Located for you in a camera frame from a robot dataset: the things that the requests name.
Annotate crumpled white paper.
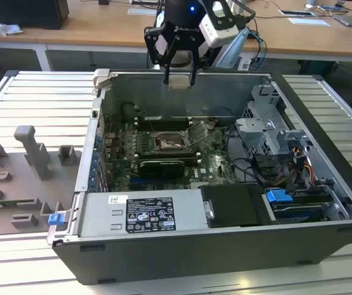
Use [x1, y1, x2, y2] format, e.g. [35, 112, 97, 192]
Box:
[0, 17, 23, 36]

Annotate grey parts rack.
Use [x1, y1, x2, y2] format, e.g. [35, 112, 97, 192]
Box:
[0, 124, 83, 237]

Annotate blue case latch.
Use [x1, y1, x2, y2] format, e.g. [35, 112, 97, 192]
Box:
[48, 213, 64, 227]

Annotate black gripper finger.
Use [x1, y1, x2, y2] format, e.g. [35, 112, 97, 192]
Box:
[189, 32, 212, 86]
[143, 25, 178, 85]

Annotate dark grey PC case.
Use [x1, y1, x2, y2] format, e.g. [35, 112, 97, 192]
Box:
[51, 68, 352, 285]

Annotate white paper sheet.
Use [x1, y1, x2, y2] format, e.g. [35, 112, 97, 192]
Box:
[287, 17, 331, 28]

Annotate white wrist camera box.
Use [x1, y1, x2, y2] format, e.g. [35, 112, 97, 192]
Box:
[200, 11, 240, 49]

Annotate blue cable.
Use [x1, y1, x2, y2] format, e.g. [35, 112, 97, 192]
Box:
[248, 26, 269, 64]

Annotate CPU socket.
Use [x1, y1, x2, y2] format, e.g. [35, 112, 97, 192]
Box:
[151, 129, 191, 152]

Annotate thin wire locking lever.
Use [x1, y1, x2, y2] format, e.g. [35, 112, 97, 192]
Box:
[181, 120, 195, 135]
[146, 118, 160, 138]

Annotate black cable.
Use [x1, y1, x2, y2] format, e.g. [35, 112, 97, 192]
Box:
[224, 125, 241, 163]

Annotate yellow red power wires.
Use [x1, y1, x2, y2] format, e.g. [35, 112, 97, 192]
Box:
[292, 146, 314, 183]

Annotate low-profile graphics card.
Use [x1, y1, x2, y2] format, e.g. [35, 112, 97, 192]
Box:
[138, 159, 185, 179]

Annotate grey case latch handle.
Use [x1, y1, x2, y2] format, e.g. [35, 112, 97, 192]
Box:
[92, 68, 113, 90]

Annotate long wooden desk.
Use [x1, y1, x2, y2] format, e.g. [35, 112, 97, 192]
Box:
[0, 0, 352, 64]

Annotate RAM slot with white clips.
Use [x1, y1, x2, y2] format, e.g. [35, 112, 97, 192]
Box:
[135, 117, 193, 122]
[136, 122, 194, 127]
[138, 152, 200, 158]

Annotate black monitor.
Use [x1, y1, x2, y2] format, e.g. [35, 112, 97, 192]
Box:
[0, 0, 70, 30]

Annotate black hard disk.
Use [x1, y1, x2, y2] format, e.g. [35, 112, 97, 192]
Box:
[271, 196, 332, 224]

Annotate silver CPU plate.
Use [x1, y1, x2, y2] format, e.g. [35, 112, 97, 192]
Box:
[168, 75, 192, 90]

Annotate green motherboard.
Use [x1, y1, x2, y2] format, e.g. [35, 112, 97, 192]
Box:
[97, 118, 257, 192]

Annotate silver metal drive cage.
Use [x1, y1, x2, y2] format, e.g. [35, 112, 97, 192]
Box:
[234, 82, 291, 155]

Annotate silver disk bay frame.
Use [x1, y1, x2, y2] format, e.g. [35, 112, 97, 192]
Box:
[262, 128, 351, 225]

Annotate black plastic shroud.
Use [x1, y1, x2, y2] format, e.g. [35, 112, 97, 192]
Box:
[200, 183, 278, 229]

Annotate blue disk carrier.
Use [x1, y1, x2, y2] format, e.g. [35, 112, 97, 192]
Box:
[264, 187, 296, 203]

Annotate silver power supply unit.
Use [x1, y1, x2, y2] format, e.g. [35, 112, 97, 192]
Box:
[77, 187, 214, 238]

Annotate metal socket cover frame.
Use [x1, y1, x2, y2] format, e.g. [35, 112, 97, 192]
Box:
[183, 122, 210, 148]

